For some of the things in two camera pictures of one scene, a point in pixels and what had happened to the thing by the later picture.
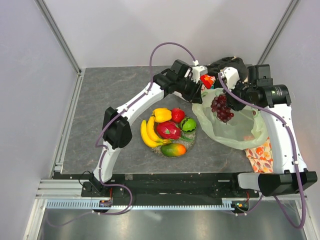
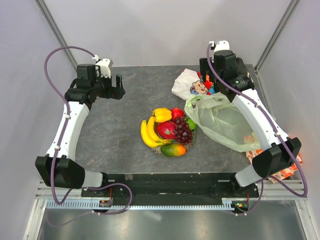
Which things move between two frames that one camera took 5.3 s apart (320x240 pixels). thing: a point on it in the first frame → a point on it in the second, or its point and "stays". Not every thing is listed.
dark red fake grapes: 219,105 → 183,133
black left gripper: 195,95 → 116,92
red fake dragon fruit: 170,130 stays
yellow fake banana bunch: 149,135 stays
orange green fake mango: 173,149 stays
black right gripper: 232,104 → 204,67
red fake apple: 177,114 stays
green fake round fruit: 188,124 stays
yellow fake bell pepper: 162,114 stays
